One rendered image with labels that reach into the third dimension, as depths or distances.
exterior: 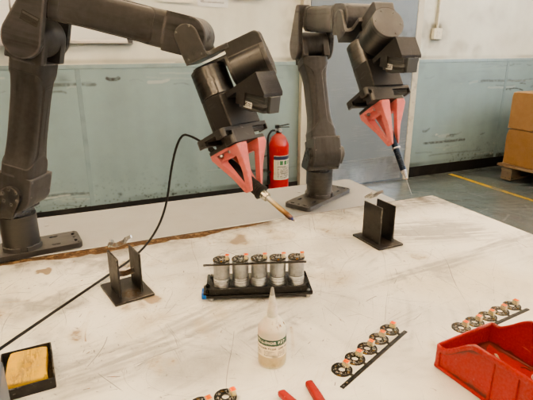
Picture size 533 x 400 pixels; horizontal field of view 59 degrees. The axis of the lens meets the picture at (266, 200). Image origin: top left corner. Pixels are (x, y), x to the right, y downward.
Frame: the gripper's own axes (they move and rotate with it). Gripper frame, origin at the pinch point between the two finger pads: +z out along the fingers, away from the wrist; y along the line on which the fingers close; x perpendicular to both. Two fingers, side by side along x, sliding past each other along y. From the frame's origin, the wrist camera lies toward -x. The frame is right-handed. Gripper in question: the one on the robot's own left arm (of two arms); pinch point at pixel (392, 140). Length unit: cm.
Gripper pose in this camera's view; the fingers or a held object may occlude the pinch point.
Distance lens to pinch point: 88.8
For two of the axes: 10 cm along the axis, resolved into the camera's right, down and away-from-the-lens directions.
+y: 9.0, -1.3, 4.2
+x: -3.7, 2.9, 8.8
